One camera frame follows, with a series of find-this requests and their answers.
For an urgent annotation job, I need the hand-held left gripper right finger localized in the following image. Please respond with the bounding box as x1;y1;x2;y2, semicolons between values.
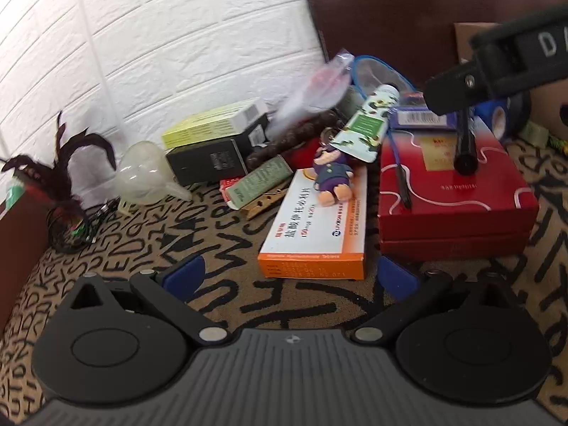
350;255;529;348

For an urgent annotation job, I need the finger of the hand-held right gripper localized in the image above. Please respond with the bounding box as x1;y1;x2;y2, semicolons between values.
453;104;480;177
424;59;490;115

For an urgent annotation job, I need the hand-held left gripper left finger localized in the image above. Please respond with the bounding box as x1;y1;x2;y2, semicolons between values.
58;255;228;350

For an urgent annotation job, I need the red gift box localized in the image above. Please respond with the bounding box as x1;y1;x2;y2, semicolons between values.
378;118;541;262

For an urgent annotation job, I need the red white packet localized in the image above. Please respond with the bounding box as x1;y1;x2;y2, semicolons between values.
400;90;427;109

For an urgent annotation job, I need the blue flat box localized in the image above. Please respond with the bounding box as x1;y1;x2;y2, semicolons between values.
394;105;459;132

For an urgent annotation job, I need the blue tape roll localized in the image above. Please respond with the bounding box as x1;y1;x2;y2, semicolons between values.
481;93;533;140

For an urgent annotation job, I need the light green soap box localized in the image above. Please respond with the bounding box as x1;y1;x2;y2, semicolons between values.
517;122;552;148

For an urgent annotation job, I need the letter print cloth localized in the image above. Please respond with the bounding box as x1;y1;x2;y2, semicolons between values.
0;135;568;426

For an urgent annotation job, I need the orange white medicine box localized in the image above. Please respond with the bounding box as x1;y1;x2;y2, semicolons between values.
258;168;370;281

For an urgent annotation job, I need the small red box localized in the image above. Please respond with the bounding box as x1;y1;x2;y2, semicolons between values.
219;177;242;202

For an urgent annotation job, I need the dark brown board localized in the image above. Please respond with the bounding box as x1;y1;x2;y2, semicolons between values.
301;0;568;98

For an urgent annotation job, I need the green white tube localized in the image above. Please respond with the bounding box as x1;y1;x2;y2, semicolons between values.
327;83;400;166

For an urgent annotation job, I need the wooden clothespin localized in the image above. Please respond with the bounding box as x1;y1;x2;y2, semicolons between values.
243;187;289;221

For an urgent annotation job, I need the clear plastic funnel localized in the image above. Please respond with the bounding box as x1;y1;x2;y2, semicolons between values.
114;141;193;206

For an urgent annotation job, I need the black box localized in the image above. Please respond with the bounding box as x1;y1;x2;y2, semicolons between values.
165;114;271;187

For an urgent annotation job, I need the small green box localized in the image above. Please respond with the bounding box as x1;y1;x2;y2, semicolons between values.
228;155;294;211

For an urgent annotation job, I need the clear pink plastic bag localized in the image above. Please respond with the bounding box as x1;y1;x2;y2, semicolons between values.
270;48;356;139

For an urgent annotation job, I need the yellow green box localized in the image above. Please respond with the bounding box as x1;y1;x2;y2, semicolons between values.
161;99;270;150

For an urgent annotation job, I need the red flat box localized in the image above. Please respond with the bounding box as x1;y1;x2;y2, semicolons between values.
282;137;324;173

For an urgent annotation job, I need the dark red feather shuttlecock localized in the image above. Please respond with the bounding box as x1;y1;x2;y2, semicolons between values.
0;111;118;256

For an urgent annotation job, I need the brown wooden box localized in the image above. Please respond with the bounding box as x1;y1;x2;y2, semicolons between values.
0;184;50;331

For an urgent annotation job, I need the green white card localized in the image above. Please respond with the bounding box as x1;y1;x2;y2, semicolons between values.
0;181;25;220

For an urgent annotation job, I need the black cable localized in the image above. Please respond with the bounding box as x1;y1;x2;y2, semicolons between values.
82;196;121;234

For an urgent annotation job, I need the purple doll keychain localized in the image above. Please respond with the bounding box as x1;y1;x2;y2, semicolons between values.
312;126;356;208

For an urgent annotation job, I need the brown bead string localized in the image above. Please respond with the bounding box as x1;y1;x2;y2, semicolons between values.
245;110;344;170

